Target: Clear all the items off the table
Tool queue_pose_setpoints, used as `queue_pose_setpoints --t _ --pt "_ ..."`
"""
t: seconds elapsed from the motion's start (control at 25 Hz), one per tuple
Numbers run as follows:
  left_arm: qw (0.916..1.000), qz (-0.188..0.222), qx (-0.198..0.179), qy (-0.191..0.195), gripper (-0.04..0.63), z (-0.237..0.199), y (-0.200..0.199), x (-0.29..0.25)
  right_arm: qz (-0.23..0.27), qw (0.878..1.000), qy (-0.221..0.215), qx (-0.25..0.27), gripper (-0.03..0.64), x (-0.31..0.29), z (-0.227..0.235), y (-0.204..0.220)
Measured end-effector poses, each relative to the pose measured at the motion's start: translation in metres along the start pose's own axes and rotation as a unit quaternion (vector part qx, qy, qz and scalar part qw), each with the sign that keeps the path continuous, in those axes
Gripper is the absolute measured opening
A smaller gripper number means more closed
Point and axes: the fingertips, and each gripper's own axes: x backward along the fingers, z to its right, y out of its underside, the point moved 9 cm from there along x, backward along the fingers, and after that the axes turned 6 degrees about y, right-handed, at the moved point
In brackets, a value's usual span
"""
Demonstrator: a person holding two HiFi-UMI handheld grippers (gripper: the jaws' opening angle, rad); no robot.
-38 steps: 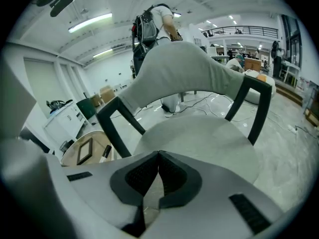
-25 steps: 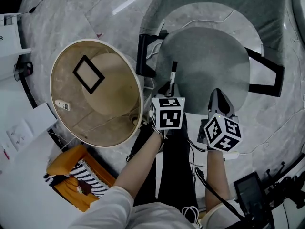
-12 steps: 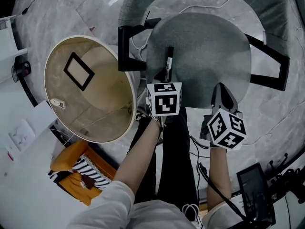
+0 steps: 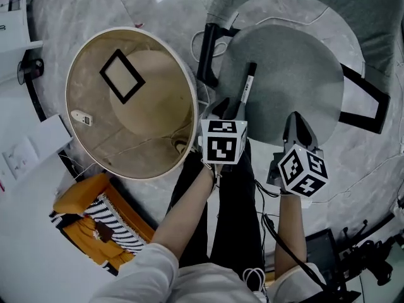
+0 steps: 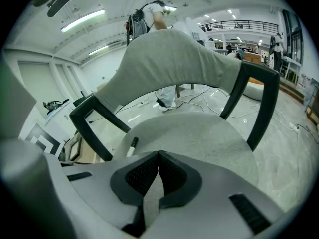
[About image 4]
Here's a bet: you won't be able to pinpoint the orange armchair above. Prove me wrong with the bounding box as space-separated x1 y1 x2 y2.
52 172 156 276

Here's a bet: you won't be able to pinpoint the round amber glass table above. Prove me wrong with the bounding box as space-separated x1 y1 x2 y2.
65 26 199 180

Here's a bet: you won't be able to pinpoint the white shelf unit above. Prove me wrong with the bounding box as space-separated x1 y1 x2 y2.
0 0 44 56

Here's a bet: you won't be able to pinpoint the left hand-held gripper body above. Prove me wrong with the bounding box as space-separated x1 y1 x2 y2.
198 118 249 173

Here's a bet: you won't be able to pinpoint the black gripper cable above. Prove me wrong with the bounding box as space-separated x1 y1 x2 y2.
254 179 328 288

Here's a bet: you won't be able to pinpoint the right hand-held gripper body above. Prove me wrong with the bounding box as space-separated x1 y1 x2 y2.
266 139 330 199

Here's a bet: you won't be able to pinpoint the black wheeled chair base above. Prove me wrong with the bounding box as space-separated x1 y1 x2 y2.
328 218 397 303

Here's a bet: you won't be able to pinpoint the black and white marker pen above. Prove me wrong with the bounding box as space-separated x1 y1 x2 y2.
239 62 258 109

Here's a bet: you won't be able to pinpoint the black wire basket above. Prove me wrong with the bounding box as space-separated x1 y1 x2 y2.
16 57 45 86

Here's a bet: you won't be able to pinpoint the small black framed board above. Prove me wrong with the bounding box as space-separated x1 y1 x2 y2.
99 48 146 105

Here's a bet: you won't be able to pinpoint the white cable bundle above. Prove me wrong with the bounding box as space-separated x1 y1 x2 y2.
242 266 268 298

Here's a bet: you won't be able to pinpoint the looped white floor cable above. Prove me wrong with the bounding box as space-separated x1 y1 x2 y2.
190 29 229 63

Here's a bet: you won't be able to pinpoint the person's white shirt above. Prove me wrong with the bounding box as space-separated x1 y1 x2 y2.
90 243 329 303

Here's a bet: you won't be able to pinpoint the person's right forearm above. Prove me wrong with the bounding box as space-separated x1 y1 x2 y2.
273 194 309 280

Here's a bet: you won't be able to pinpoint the black and white striped blanket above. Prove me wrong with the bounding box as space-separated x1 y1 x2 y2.
49 193 149 271

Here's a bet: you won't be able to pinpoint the person's left forearm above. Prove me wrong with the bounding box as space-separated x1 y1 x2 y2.
151 164 219 260

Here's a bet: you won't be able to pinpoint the black flat box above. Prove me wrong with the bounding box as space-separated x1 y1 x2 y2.
304 228 342 282

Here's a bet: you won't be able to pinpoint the long white floor cable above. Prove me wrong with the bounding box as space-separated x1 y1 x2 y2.
311 151 404 204

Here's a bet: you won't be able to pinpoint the white wall plate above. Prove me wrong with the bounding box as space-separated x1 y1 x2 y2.
2 136 41 180

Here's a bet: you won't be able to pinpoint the black metal frame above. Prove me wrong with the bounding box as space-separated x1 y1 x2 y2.
196 23 241 88
338 63 391 135

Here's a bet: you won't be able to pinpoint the person's black trousers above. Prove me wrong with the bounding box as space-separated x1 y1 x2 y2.
166 139 266 268

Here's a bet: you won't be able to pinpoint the white handheld device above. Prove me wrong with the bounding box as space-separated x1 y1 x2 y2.
69 109 95 127

